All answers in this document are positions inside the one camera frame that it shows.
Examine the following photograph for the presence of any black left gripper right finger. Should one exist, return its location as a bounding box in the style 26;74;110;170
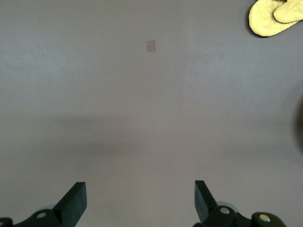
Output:
193;180;287;227

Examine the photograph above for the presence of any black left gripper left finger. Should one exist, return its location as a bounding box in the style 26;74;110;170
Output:
0;182;88;227

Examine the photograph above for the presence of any yellow quilted oven mitt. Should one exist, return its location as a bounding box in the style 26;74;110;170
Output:
248;0;303;37

